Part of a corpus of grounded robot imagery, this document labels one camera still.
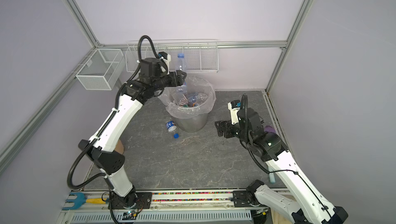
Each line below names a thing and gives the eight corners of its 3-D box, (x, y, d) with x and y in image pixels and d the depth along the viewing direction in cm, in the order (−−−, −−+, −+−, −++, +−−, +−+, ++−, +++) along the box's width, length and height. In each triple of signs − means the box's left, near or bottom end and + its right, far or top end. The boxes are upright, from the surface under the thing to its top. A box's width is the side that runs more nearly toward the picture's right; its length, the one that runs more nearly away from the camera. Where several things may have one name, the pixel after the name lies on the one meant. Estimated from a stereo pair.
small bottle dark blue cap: (175, 140, 96) (174, 136, 92) (166, 127, 102) (164, 123, 98) (182, 135, 98) (181, 131, 94) (173, 123, 104) (172, 119, 100)
